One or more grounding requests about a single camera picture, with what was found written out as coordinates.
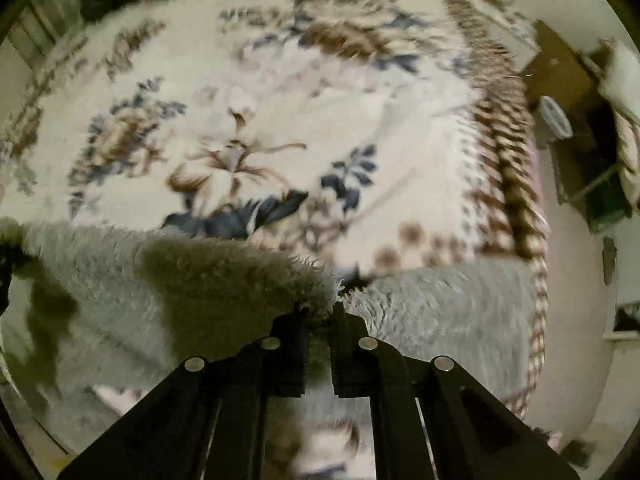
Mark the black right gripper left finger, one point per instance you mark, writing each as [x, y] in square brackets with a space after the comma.
[207, 419]

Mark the grey fluffy pants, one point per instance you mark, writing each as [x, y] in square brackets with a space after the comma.
[97, 311]

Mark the brown wooden table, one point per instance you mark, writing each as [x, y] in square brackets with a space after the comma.
[586, 166]

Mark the white round tape roll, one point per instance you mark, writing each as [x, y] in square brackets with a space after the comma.
[554, 118]

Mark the floral white brown blanket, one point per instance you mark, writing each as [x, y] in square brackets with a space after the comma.
[372, 135]

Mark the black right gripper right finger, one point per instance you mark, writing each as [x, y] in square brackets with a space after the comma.
[432, 419]

